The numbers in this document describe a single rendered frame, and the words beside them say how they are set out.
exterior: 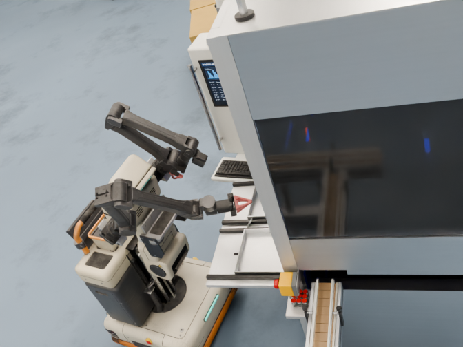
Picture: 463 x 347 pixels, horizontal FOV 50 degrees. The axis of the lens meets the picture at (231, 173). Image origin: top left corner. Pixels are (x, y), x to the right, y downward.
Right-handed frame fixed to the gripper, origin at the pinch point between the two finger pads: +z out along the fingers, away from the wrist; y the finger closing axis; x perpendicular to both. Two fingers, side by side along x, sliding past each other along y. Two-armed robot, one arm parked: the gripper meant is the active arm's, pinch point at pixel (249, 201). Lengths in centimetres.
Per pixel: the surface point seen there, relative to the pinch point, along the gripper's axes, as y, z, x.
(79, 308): 156, -131, -26
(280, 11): -93, 16, -7
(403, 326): 41, 57, 54
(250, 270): 30.9, -5.2, 18.9
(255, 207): 41.8, 3.4, -19.3
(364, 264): 1, 39, 37
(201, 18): 133, -7, -284
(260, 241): 34.7, 2.4, 3.4
